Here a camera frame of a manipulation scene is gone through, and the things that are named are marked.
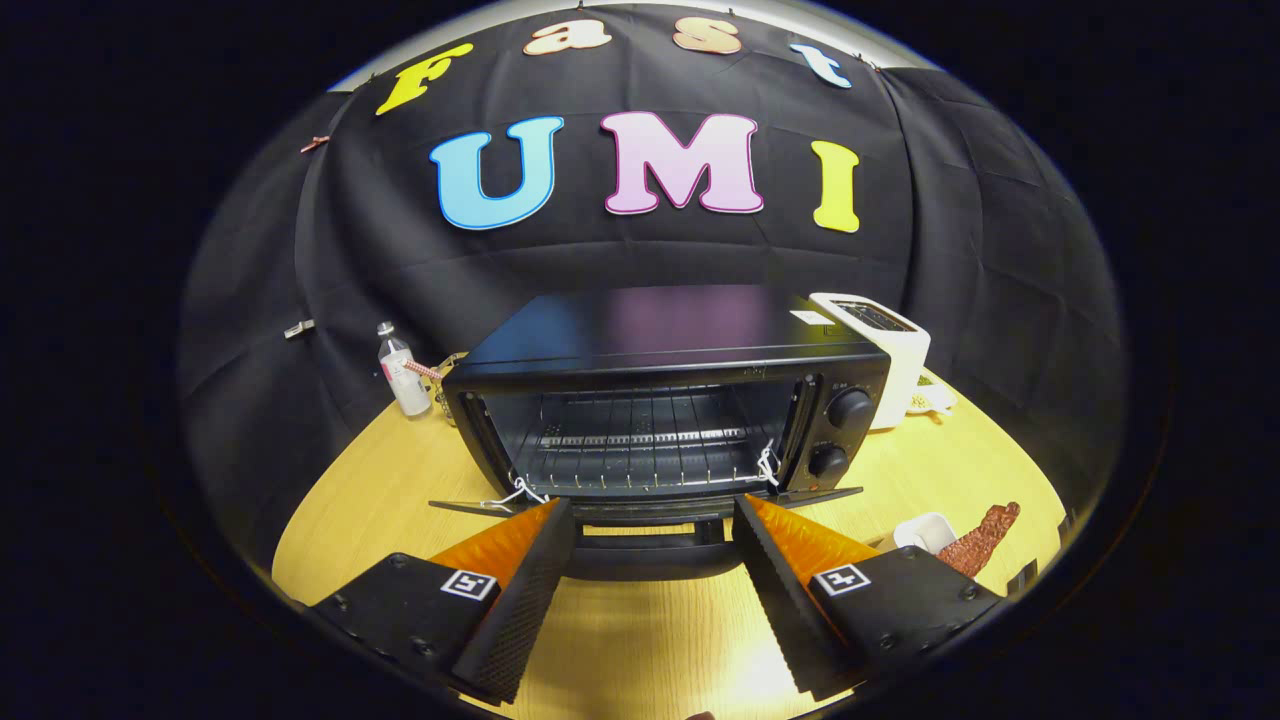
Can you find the black backdrop cloth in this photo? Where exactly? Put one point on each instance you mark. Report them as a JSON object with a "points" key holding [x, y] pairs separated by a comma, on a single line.
{"points": [[650, 250]]}

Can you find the white slot toaster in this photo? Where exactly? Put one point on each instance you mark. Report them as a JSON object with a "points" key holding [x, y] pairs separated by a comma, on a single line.
{"points": [[900, 370]]}

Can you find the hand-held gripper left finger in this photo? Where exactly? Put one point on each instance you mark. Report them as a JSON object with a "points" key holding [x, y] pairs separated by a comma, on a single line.
{"points": [[520, 610]]}

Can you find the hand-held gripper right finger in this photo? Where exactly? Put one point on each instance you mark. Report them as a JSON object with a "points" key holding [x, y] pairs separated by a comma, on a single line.
{"points": [[790, 610]]}

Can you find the small clear plastic bottle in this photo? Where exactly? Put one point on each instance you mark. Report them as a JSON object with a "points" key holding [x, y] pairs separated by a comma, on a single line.
{"points": [[405, 388]]}

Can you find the silver metal clip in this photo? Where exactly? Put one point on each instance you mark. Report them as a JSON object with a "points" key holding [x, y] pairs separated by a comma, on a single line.
{"points": [[299, 329]]}

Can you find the red striped straw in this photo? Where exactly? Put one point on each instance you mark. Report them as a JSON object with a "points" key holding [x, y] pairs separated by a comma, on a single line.
{"points": [[422, 370]]}

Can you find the small white dish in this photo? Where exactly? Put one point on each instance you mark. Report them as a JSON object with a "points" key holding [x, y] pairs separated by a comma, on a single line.
{"points": [[925, 530]]}

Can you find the black toaster oven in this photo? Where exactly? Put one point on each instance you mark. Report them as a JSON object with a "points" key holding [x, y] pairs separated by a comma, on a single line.
{"points": [[660, 330]]}

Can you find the reddish brown meat piece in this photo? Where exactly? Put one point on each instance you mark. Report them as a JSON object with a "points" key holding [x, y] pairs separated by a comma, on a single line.
{"points": [[980, 545]]}

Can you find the pink metal clip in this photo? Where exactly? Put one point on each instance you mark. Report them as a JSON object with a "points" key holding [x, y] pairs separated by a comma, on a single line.
{"points": [[314, 144]]}

